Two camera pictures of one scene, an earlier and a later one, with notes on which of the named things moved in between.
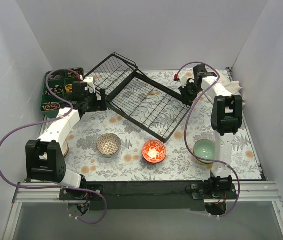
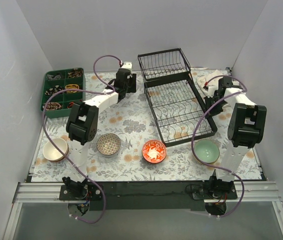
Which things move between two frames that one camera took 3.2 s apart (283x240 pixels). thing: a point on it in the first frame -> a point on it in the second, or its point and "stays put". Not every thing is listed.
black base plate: x=145 y=195 stays put
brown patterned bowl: x=108 y=145 stays put
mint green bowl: x=204 y=149 stays put
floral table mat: x=103 y=146 stays put
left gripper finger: x=103 y=104 -> x=134 y=81
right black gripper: x=187 y=94 -> x=210 y=103
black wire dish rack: x=153 y=107 -> x=179 y=107
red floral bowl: x=154 y=151 stays put
